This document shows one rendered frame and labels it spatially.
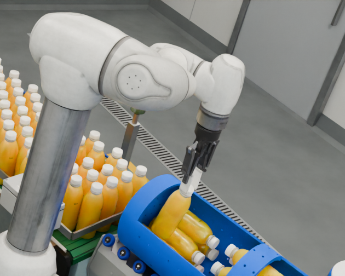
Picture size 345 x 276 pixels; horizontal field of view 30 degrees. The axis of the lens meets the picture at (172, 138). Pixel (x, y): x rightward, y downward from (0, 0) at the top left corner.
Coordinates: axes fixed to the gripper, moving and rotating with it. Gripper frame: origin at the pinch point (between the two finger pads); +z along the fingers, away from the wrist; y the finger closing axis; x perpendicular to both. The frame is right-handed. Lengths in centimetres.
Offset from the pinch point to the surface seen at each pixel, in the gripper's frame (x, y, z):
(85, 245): 27, -9, 43
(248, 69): 196, 372, 122
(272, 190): 69, 232, 133
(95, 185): 32.1, -4.9, 21.8
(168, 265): -7.9, -9.2, 24.1
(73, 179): 38.0, -9.4, 21.7
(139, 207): 10.5, -6.6, 15.5
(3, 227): 58, -18, 54
